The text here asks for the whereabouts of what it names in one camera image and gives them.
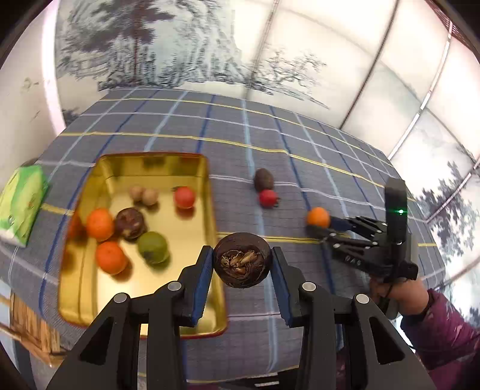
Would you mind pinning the orange mandarin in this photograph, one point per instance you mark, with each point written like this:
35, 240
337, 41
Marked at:
100, 225

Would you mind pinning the purple patterned sleeve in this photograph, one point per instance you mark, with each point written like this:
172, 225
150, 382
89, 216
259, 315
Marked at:
447, 345

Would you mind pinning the wooden bamboo chair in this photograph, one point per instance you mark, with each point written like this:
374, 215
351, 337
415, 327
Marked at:
32, 332

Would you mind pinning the dark purple mangosteen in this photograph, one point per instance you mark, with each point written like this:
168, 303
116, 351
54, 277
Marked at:
130, 224

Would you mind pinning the gold metal tin tray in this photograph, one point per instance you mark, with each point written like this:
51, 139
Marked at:
84, 289

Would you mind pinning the grey plaid tablecloth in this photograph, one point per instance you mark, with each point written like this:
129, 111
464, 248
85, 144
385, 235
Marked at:
225, 187

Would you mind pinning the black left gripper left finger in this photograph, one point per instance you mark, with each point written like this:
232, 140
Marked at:
182, 300

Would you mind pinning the orange round fruit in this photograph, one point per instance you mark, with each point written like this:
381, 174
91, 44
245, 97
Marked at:
318, 217

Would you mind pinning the orange tangerine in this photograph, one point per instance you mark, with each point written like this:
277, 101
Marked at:
110, 258

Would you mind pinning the dark brown avocado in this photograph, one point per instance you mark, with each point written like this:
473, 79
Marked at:
263, 180

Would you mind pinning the tan round longan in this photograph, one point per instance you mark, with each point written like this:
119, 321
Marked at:
150, 197

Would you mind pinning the person right hand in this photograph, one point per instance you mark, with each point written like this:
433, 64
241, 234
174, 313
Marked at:
411, 296

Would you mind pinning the dark brown mangosteen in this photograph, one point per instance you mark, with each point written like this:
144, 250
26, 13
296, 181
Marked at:
242, 259

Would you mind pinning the small red tomato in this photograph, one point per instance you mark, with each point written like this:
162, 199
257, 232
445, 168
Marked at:
184, 197

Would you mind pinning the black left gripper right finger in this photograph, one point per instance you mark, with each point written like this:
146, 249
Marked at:
302, 302

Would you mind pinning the tan brown longan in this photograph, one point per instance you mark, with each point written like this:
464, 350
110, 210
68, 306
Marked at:
135, 192

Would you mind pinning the green tomato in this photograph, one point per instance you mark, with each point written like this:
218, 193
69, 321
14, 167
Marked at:
153, 247

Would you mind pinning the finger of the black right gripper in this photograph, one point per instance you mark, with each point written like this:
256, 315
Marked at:
361, 225
339, 241

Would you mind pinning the green tissue pack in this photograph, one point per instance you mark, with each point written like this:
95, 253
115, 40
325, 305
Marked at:
21, 200

